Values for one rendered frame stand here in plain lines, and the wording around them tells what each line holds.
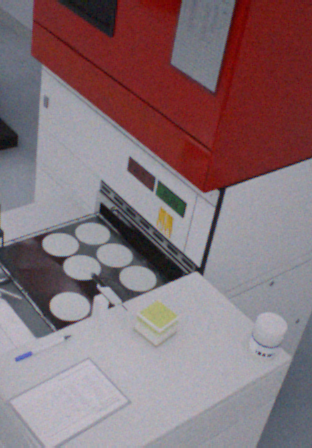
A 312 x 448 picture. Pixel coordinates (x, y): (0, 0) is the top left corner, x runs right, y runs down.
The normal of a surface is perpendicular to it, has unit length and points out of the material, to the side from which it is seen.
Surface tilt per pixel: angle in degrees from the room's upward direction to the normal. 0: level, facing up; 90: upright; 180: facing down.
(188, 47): 90
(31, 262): 0
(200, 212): 90
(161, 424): 0
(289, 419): 0
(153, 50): 90
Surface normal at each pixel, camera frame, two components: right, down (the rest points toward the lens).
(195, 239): -0.77, 0.28
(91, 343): 0.15, -0.79
